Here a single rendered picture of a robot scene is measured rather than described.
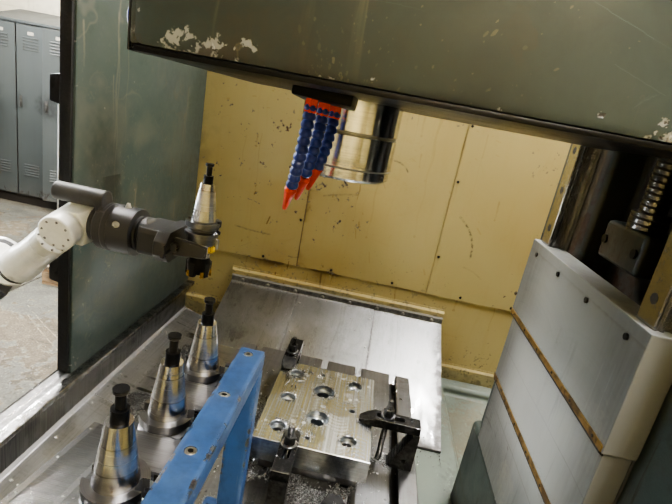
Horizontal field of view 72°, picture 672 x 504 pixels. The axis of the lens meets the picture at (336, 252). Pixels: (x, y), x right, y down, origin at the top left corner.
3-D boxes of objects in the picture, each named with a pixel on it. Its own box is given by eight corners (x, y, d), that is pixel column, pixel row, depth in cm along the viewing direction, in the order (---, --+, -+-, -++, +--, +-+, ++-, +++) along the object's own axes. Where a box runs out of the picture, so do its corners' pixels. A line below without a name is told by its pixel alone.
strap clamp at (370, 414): (350, 458, 100) (363, 399, 96) (351, 447, 103) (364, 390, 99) (410, 472, 99) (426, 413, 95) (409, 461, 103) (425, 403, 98)
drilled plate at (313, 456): (248, 456, 90) (251, 435, 88) (281, 377, 117) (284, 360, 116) (364, 484, 88) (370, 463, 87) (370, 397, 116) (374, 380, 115)
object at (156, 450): (99, 463, 49) (99, 457, 49) (126, 430, 54) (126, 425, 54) (163, 478, 48) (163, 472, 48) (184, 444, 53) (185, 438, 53)
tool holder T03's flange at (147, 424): (182, 449, 54) (184, 431, 53) (129, 441, 53) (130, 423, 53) (197, 415, 60) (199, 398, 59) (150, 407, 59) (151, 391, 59)
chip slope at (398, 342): (149, 425, 138) (155, 348, 130) (225, 328, 202) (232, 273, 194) (446, 494, 133) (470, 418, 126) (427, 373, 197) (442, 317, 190)
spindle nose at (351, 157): (393, 190, 71) (410, 110, 68) (290, 171, 70) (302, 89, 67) (382, 176, 87) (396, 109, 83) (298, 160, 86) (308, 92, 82)
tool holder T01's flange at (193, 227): (214, 241, 81) (216, 227, 81) (180, 234, 81) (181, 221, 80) (223, 232, 87) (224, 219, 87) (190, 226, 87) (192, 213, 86)
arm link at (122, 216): (167, 222, 78) (99, 207, 78) (162, 275, 80) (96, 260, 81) (196, 208, 90) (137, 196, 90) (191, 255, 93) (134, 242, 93)
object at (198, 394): (150, 402, 59) (150, 396, 59) (169, 379, 64) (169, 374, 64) (203, 414, 59) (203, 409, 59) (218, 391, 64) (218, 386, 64)
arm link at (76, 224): (101, 265, 83) (41, 251, 83) (133, 237, 92) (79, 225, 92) (95, 208, 77) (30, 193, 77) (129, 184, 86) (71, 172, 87)
